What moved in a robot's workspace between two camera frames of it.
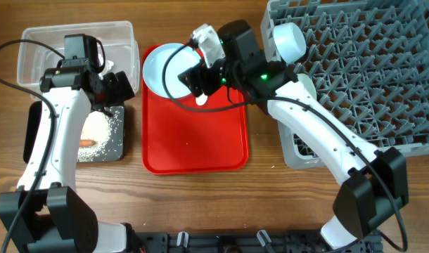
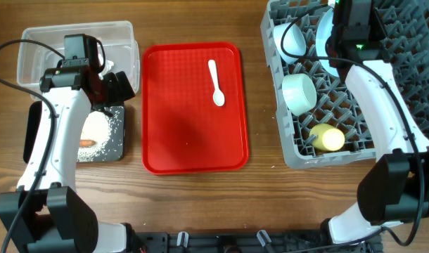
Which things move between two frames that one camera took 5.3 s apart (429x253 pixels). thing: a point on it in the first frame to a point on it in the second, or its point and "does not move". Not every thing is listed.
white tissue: [108, 65] does not move
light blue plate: [178, 62] to [323, 31]
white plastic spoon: [201, 100] to [219, 97]
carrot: [86, 143] does not move
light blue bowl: [289, 41] does not move
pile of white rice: [96, 126] does not move
